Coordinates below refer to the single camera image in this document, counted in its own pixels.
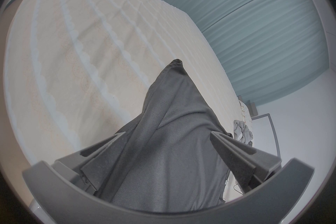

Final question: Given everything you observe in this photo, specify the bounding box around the grey garment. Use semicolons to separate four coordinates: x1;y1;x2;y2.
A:
233;119;254;145

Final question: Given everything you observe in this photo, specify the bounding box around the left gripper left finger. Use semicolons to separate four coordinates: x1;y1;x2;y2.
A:
54;132;127;191

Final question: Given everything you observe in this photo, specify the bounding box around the black T-shirt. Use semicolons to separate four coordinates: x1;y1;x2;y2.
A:
90;59;237;214

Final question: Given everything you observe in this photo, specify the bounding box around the bed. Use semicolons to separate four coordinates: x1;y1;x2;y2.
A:
3;0;281;208

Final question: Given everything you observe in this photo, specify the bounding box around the grey bedside table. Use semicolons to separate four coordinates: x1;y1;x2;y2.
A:
248;102;259;117

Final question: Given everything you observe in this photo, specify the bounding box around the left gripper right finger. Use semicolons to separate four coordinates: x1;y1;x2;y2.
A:
209;131;281;194

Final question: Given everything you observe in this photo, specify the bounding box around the white printed pillow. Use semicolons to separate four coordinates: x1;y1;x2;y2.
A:
237;97;250;126

